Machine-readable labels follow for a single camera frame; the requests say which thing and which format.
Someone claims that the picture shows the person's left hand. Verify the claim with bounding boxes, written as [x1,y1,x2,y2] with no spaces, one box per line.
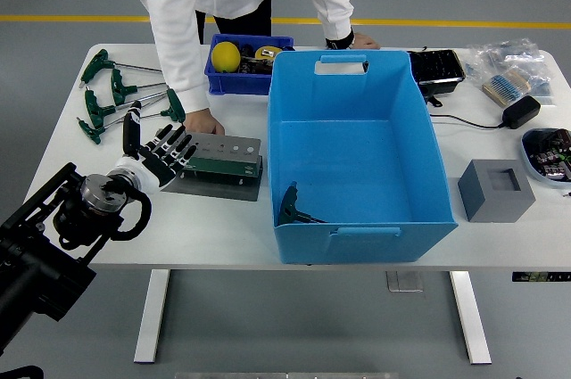
[352,33,382,51]

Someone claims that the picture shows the person's right hand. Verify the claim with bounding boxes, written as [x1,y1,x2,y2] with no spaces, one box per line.
[183,109,227,137]

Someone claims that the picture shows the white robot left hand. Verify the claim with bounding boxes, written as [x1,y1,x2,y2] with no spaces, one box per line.
[106,100,200,195]

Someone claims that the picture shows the small green T-handle wrench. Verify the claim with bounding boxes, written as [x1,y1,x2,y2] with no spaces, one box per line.
[153,87,187,130]

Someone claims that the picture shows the grey green tool stand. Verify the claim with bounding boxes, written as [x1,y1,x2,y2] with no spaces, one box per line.
[162,131,264,202]

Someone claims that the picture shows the large green T-handle wrench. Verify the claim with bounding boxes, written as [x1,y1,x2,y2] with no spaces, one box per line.
[275,180,329,227]

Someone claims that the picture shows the large blue plastic box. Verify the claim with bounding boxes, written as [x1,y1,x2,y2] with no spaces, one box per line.
[266,49,459,267]

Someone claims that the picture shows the black wristband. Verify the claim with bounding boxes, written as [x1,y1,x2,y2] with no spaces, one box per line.
[324,29,356,50]

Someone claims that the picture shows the small blue plastic bin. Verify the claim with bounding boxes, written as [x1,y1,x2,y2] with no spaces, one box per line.
[203,32,295,97]

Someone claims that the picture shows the yellow ball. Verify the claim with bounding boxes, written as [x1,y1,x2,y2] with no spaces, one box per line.
[210,41,243,73]

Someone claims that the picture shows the black plastic tray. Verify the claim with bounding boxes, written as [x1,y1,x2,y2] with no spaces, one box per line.
[405,48,468,97]

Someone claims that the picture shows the dark metal parts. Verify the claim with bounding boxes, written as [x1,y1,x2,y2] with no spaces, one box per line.
[239,42,274,76]

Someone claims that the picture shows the yellow tape measure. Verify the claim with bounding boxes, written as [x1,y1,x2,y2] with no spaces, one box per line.
[253,45,286,62]

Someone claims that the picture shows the clear plastic parts bag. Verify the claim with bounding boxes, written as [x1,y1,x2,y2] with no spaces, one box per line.
[512,57,559,108]
[466,37,548,86]

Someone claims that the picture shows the blue resistor strip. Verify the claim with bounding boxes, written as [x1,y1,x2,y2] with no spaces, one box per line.
[481,69,532,108]

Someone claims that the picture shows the white table leg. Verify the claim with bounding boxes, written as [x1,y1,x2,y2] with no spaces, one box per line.
[448,270,493,366]
[133,269,171,365]

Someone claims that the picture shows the black power adapter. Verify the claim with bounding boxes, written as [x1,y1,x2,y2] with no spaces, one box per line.
[501,95,542,130]

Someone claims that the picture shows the pale blue bowl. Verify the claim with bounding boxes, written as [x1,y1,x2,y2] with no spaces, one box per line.
[520,127,571,188]

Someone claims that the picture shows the grey block with recess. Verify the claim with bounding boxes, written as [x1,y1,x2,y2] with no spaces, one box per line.
[457,158,536,223]

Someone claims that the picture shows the dark electronic components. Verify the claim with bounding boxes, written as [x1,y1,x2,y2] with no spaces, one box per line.
[533,128,571,182]

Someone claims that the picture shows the grey floor plate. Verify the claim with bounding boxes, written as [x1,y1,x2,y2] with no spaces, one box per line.
[385,270,424,293]

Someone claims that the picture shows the black table control panel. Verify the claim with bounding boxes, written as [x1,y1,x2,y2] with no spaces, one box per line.
[511,271,571,283]

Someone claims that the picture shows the green T-handle hex wrench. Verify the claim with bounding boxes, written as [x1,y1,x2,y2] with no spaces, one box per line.
[83,88,170,130]
[79,48,162,85]
[110,69,169,107]
[75,111,164,146]

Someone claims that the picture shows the black strap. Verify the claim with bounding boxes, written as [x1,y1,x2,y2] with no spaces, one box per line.
[418,91,445,108]

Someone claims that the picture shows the black adapter cable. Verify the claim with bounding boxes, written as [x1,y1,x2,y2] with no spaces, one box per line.
[427,111,508,130]

